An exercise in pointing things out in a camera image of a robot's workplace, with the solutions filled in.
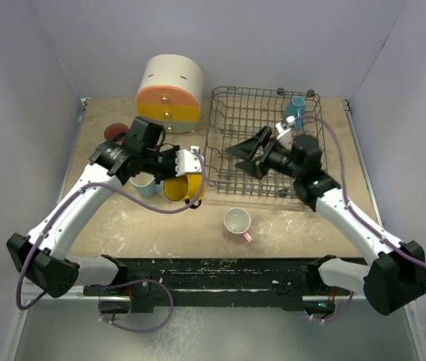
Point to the light blue mug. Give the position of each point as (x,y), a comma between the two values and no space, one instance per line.
(145,185)

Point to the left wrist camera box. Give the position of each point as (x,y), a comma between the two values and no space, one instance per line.
(187,161)

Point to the pink floral mug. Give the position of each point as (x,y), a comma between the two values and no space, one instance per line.
(114,130)

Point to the grey wire dish rack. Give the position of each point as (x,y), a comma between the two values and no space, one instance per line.
(235,113)

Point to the yellow mug black handle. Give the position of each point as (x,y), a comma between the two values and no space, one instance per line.
(183,188)

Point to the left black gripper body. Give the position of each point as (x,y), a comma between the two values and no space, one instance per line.
(160,165)

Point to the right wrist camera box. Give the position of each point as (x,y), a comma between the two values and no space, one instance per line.
(284,128)

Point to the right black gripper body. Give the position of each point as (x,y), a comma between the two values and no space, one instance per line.
(272,159)

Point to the pale pink faceted mug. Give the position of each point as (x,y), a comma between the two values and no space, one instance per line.
(237,221)

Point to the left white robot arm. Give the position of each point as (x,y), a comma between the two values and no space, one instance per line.
(41,255)

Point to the aluminium table frame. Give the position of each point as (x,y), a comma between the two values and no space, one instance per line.
(65,329)

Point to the teal textured mug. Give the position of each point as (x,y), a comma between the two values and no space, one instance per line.
(296,108)

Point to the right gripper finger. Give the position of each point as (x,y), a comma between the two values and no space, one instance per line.
(247,149)
(248,167)

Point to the round pastel drawer cabinet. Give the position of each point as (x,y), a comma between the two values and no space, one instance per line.
(170,92)

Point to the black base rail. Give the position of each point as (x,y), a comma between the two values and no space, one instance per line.
(283,283)

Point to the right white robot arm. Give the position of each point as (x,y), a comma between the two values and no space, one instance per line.
(393,274)

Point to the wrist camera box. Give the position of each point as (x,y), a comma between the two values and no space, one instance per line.
(187,161)
(284,128)

